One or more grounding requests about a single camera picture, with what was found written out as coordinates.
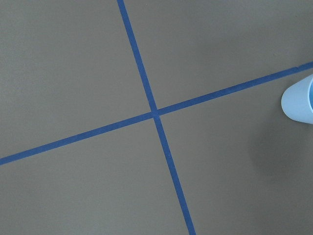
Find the light blue plastic cup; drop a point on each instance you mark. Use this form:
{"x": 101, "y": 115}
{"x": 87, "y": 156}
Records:
{"x": 297, "y": 101}

